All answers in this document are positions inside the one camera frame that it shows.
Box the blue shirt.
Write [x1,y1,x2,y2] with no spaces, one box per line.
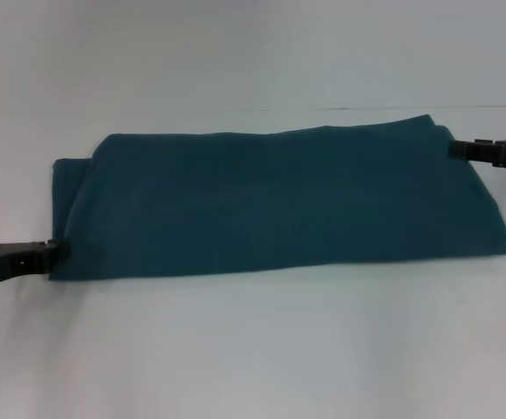
[48,113,506,281]

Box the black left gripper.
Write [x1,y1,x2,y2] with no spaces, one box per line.
[0,237,71,292]

